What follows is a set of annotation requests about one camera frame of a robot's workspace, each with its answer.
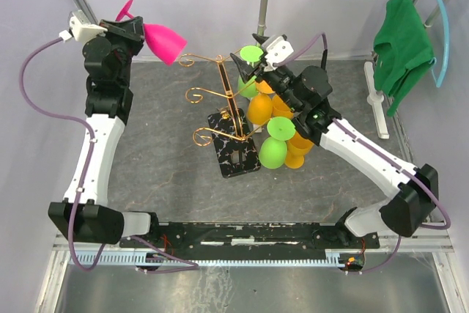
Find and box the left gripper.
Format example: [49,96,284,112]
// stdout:
[95,17,145,86]

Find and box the green wine glass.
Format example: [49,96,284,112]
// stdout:
[237,45,267,98]
[259,117,296,169]

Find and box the pink plastic cup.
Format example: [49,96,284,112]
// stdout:
[116,0,187,66]

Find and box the orange wine glass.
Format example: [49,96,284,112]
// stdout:
[284,133,314,169]
[247,81,274,125]
[272,95,294,119]

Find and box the green wine glass front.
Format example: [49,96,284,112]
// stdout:
[259,117,296,169]

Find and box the orange wine glass front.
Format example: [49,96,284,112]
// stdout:
[284,133,314,169]

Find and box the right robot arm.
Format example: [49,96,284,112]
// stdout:
[231,34,440,248]

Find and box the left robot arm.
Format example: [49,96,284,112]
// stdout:
[48,16,162,247]

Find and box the gold wine glass rack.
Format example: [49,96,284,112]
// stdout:
[178,54,261,178]

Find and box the green cloth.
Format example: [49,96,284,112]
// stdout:
[374,0,435,117]

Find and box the blue clothes hanger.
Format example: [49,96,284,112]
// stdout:
[431,0,451,88]

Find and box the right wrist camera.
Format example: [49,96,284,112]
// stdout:
[261,35,294,72]

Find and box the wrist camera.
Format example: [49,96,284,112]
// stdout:
[59,10,107,44]
[261,35,294,72]

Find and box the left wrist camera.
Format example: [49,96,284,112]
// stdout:
[59,10,107,44]

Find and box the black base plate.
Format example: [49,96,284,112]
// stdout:
[142,222,380,261]

